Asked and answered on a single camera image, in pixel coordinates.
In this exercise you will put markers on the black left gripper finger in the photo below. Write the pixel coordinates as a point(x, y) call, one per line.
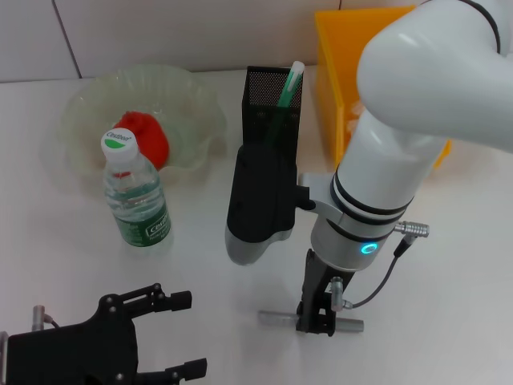
point(164, 301)
point(180, 369)

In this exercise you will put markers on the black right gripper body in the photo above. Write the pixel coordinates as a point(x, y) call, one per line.
point(318, 280)

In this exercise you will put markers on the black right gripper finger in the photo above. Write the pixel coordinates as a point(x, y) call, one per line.
point(314, 321)

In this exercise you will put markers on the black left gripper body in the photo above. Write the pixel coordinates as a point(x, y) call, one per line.
point(76, 353)

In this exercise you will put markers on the grey marker pen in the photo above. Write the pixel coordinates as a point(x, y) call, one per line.
point(276, 317)

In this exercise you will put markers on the clear bottle with green label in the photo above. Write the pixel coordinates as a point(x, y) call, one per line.
point(136, 200)

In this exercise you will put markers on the white paper ball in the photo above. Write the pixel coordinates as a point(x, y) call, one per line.
point(354, 116)

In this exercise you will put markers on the red-orange toy orange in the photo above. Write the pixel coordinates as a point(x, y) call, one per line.
point(150, 132)

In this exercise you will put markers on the green utility knife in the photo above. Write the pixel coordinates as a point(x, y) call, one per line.
point(290, 86)

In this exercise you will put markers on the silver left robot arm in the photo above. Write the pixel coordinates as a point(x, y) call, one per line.
point(3, 357)

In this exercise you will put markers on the black mesh pen holder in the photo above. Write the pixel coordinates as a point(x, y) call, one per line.
point(264, 120)

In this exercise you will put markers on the translucent green fruit plate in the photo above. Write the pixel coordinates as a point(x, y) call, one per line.
point(180, 100)

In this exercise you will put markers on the yellow plastic storage bin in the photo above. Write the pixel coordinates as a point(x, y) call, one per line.
point(336, 60)

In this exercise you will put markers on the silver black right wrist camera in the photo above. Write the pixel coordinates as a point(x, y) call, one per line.
point(260, 200)

